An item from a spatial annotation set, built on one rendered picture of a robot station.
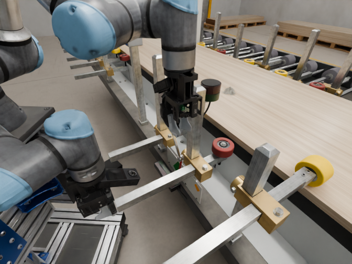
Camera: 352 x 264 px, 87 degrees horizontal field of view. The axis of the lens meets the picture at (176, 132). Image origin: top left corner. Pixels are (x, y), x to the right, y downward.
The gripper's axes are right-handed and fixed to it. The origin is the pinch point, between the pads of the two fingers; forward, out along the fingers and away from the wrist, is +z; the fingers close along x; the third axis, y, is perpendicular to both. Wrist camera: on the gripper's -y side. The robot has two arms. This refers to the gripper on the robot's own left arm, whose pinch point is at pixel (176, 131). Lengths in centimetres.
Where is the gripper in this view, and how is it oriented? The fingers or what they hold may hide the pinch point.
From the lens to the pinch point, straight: 56.6
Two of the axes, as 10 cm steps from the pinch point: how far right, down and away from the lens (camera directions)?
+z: 0.2, 8.0, 6.0
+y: 5.0, 5.1, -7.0
